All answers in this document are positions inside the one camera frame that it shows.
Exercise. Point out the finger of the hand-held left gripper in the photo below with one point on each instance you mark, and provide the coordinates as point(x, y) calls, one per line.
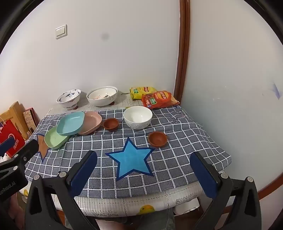
point(29, 148)
point(6, 145)

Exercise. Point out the yellow snack bag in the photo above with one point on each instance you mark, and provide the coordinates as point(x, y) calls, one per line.
point(138, 92)

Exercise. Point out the red paper bag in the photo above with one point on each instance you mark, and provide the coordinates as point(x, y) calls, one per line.
point(10, 135)

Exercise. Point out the pink plate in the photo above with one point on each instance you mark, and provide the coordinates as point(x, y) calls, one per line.
point(91, 121)

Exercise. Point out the white plastic object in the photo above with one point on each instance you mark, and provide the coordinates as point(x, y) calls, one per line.
point(188, 205)

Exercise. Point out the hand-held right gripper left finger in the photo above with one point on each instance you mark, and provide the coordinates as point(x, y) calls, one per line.
point(85, 168)

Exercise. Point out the blue patterned white bowl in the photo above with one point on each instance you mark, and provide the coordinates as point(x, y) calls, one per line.
point(68, 98)

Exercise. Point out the white bowl with grey pattern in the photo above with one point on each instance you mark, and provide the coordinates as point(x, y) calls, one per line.
point(137, 118)

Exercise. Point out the green plate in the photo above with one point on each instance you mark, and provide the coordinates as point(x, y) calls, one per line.
point(53, 140)

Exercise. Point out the white wall light switch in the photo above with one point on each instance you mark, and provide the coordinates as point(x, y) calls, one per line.
point(61, 31)

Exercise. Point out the white bowl with orange print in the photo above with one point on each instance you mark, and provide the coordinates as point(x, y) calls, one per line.
point(104, 94)

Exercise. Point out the large plain white bowl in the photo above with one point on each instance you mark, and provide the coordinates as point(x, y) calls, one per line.
point(101, 102)

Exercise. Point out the grey checked cloth with stars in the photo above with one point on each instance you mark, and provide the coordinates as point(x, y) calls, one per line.
point(176, 159)

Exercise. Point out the small brown bowl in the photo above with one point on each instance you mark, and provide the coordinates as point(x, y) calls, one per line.
point(110, 124)
point(157, 139)

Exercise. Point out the white printed tablecloth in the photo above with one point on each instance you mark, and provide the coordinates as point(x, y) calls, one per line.
point(123, 205)

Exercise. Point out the patterned cardboard box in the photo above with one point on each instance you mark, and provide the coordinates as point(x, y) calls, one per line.
point(29, 118)

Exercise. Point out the brown wooden door frame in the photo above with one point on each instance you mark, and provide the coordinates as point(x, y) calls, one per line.
point(182, 55)

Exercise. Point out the light wooden frame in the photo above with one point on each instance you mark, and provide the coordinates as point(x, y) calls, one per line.
point(15, 110)

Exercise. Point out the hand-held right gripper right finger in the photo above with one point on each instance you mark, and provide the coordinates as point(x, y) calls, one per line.
point(203, 174)

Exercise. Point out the teal plate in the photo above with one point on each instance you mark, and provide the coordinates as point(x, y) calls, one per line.
point(69, 123)

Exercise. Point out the orange snack bag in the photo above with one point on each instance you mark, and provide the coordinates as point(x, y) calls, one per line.
point(160, 99)

